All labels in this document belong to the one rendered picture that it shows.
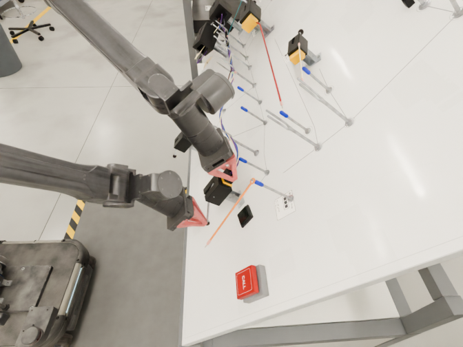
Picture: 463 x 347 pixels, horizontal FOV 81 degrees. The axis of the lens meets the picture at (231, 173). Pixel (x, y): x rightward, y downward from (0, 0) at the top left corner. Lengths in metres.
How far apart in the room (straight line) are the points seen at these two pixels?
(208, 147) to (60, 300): 1.28
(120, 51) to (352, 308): 0.87
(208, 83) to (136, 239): 1.52
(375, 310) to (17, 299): 1.53
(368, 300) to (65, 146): 2.48
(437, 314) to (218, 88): 0.70
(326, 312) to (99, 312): 1.29
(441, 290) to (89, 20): 0.95
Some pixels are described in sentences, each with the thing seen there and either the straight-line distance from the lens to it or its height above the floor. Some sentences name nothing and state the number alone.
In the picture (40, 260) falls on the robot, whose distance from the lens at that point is 1.81.
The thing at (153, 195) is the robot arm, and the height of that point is 1.19.
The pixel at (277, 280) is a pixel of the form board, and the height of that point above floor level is 1.13.
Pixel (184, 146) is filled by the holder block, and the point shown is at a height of 0.98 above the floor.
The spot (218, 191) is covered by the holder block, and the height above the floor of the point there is 1.13.
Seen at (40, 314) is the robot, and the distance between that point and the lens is 1.63.
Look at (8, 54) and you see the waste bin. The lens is 4.11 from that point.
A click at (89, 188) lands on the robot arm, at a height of 1.25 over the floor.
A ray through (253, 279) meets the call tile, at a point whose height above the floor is 1.13.
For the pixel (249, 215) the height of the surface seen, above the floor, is 1.10.
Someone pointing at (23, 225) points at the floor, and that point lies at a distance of 2.35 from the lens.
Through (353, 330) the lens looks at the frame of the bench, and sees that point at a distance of 0.91.
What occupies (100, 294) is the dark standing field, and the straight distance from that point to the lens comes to 1.86.
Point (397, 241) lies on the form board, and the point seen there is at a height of 1.30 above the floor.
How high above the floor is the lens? 1.63
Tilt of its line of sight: 49 degrees down
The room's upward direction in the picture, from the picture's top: straight up
